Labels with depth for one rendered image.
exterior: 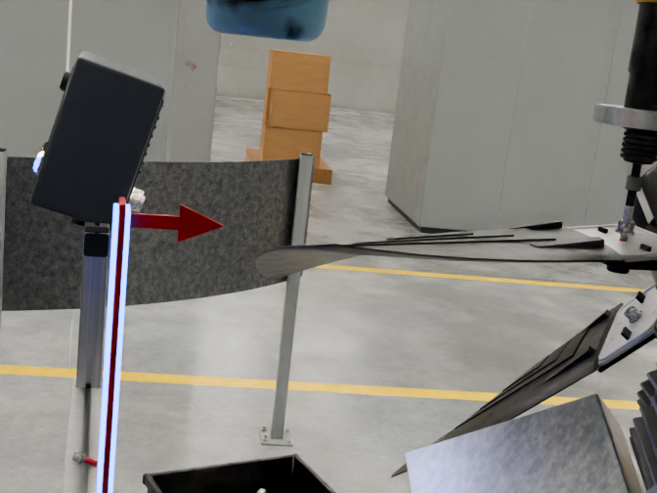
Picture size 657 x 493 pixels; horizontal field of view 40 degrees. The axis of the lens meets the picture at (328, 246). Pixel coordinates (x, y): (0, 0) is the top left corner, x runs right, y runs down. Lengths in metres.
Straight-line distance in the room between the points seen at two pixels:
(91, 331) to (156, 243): 1.40
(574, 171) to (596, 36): 1.02
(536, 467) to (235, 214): 2.08
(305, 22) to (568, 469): 0.34
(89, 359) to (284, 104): 7.68
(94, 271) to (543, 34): 6.11
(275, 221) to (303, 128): 6.01
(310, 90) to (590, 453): 8.21
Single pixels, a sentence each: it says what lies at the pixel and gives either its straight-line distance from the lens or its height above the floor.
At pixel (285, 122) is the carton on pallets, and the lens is 8.78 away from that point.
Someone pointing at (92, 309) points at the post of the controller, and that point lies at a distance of 1.13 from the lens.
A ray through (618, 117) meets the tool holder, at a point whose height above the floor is 1.27.
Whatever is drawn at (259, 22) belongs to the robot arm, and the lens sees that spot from 0.54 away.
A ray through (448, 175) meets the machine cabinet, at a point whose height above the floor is 0.46.
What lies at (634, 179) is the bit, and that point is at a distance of 0.66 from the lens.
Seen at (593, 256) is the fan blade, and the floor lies 1.19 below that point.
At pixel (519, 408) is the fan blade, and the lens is 0.78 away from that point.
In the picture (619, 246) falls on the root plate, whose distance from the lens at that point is 0.66.
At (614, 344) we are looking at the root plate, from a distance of 0.76.
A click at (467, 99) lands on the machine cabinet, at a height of 1.04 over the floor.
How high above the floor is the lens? 1.30
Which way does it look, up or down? 12 degrees down
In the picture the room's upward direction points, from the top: 6 degrees clockwise
